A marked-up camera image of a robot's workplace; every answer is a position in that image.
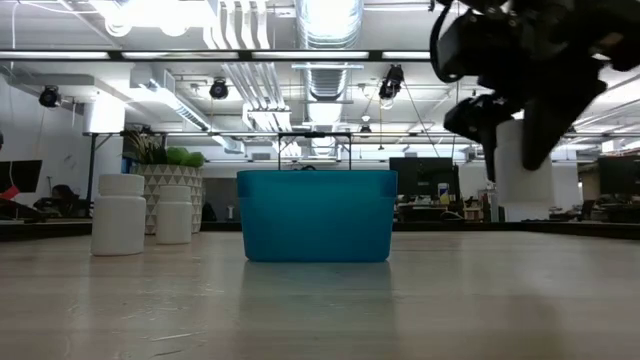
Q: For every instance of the silver ventilation duct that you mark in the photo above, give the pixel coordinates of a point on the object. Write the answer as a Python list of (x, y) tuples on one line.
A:
[(327, 80)]

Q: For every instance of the person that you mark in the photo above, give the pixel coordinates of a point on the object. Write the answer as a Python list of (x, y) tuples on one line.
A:
[(62, 195)]

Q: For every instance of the green succulent in patterned pot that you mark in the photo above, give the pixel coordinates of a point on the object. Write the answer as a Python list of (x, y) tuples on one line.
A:
[(170, 200)]

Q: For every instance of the white pill bottle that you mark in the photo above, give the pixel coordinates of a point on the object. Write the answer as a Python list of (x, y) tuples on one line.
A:
[(515, 185), (174, 220), (118, 220)]

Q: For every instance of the dark leafy plant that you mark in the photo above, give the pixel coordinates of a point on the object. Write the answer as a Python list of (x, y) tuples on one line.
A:
[(142, 150)]

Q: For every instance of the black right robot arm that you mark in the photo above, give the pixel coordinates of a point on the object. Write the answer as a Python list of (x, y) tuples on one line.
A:
[(560, 15)]

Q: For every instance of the blue plastic basket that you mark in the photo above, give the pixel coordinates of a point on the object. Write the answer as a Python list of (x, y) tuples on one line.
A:
[(317, 220)]

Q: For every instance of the black computer monitor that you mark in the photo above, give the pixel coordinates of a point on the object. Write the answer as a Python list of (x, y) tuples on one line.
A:
[(22, 175), (620, 175), (420, 175)]

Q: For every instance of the black metal rack frame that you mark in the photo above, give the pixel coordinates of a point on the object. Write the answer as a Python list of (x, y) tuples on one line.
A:
[(315, 134)]

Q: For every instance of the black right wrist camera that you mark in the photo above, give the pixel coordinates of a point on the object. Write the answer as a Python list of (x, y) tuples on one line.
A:
[(465, 45)]

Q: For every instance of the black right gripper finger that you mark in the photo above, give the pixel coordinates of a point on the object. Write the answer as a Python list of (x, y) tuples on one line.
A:
[(480, 117), (555, 115)]

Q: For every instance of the black ceiling spotlight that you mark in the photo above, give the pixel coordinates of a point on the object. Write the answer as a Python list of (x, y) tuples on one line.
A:
[(391, 82), (50, 96), (219, 90)]

